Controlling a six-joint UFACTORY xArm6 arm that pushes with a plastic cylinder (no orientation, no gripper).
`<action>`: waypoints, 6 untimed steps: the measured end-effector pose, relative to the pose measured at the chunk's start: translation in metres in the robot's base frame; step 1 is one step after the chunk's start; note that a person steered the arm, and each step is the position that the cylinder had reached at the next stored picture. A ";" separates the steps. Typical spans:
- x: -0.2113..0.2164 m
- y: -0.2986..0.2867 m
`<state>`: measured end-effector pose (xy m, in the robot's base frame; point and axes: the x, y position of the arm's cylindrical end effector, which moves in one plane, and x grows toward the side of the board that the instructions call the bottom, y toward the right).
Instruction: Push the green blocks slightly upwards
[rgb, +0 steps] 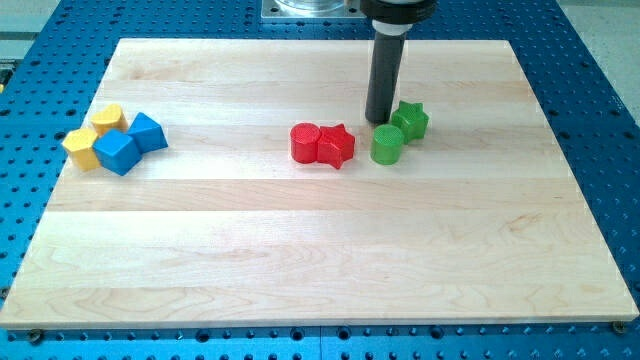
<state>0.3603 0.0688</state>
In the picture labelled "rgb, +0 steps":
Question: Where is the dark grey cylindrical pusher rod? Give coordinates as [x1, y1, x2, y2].
[365, 32, 406, 124]

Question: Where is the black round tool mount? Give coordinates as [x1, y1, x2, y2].
[360, 0, 438, 36]

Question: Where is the green star block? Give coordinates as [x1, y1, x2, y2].
[390, 101, 429, 144]

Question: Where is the green cylinder block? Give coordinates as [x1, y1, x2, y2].
[370, 124, 404, 165]

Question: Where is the silver robot base flange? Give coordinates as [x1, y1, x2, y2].
[261, 0, 364, 20]

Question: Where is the red star block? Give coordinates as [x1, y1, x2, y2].
[317, 124, 355, 169]

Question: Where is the red cylinder block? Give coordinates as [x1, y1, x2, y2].
[290, 123, 321, 164]

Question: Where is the light wooden board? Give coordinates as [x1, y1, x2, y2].
[1, 38, 638, 329]

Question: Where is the blue triangle block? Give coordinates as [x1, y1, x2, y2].
[127, 112, 168, 154]

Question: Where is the yellow heart block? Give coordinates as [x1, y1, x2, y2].
[90, 103, 128, 136]

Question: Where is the blue cube block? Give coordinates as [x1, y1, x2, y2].
[93, 129, 142, 176]

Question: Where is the yellow hexagon block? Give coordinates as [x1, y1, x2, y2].
[62, 128, 101, 171]

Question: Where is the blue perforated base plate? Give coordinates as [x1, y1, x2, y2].
[1, 1, 639, 359]

